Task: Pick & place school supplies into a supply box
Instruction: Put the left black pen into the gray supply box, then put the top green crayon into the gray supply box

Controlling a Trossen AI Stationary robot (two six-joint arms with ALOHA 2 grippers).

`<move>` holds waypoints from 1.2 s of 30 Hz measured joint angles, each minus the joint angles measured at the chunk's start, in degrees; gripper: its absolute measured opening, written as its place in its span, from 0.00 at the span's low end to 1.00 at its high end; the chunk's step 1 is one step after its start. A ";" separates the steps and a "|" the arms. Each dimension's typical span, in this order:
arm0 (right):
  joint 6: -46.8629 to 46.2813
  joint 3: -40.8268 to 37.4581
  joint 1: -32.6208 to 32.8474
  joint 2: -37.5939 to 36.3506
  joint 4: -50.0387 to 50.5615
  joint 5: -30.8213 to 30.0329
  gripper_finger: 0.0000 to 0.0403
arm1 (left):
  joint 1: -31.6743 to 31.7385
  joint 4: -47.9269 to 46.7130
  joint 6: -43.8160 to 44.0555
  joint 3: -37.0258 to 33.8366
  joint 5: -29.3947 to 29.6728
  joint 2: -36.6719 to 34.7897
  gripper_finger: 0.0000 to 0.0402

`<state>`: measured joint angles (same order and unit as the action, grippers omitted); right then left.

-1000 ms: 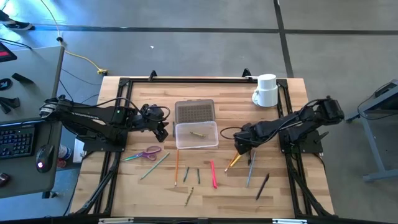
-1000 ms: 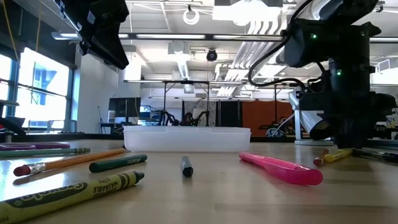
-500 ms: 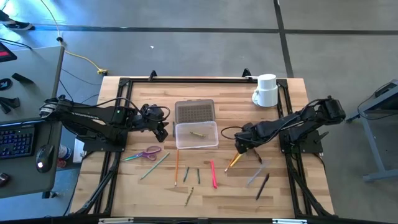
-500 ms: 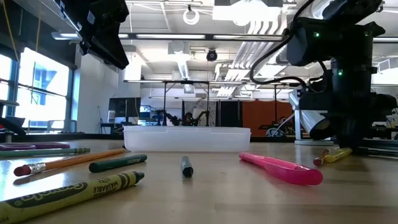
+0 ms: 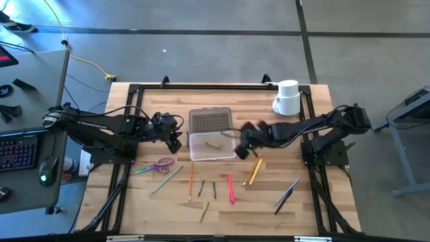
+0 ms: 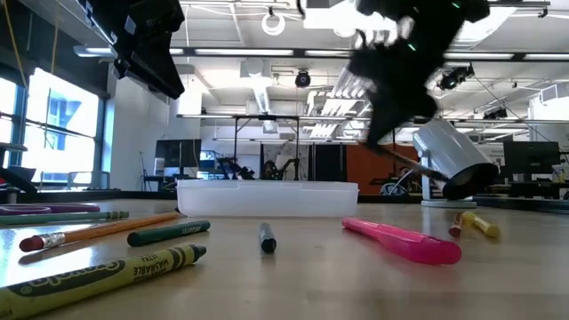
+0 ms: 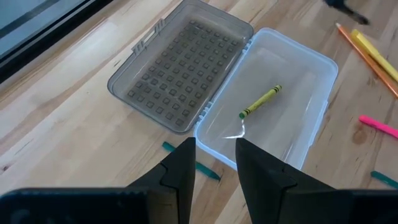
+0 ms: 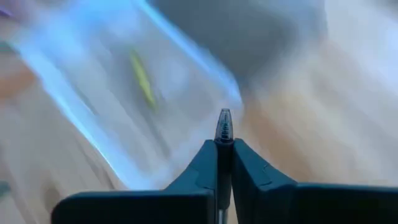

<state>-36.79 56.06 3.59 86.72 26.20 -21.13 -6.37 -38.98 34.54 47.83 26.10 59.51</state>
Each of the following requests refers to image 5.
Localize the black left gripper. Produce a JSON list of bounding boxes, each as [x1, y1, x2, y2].
[[147, 112, 184, 155]]

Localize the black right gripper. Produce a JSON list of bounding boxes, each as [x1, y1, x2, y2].
[[234, 120, 269, 161]]

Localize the orange pencil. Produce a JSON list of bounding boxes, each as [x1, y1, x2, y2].
[[187, 161, 194, 202], [242, 153, 263, 188]]

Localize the purple handled scissors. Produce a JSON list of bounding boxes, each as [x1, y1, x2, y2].
[[132, 157, 175, 175]]

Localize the clear plastic supply box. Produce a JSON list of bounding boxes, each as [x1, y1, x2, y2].
[[187, 106, 237, 162]]

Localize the pink highlighter pen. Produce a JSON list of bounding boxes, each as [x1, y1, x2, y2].
[[226, 172, 235, 205]]

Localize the grey lilac pen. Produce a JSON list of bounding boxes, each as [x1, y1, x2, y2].
[[273, 177, 302, 207]]

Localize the black pen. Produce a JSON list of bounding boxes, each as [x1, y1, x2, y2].
[[273, 189, 294, 216]]

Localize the white mug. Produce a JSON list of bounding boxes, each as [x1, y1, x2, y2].
[[271, 79, 302, 117]]

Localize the white paper sheet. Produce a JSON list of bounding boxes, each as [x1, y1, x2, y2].
[[79, 149, 91, 177]]

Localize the white bottle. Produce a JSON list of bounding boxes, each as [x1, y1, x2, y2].
[[62, 156, 79, 174]]

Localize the black computer mouse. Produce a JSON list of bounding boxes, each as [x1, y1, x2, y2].
[[38, 155, 60, 188]]

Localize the grey side desk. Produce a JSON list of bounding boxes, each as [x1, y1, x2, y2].
[[0, 49, 71, 216]]

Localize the black keyboard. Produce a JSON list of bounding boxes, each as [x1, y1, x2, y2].
[[0, 134, 38, 173]]

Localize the grey rolling cart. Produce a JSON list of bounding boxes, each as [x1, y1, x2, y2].
[[369, 85, 430, 198]]

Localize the round black disc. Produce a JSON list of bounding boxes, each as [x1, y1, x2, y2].
[[0, 84, 15, 99]]

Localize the black tablet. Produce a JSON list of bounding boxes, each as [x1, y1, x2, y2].
[[0, 45, 19, 68]]

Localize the person's shoe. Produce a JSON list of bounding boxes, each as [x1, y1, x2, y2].
[[0, 10, 38, 34]]

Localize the black metal table frame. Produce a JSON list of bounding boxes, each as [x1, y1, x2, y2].
[[79, 82, 362, 238]]

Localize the yellow floor cable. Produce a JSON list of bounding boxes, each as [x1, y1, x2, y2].
[[42, 0, 118, 82]]

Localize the white edge bracket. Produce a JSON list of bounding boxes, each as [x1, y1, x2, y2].
[[294, 236, 333, 242], [106, 235, 145, 242]]

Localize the black strap piece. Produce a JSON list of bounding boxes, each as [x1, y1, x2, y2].
[[12, 78, 38, 91]]

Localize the black bracket piece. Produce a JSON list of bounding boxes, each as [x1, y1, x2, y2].
[[0, 104, 23, 124]]

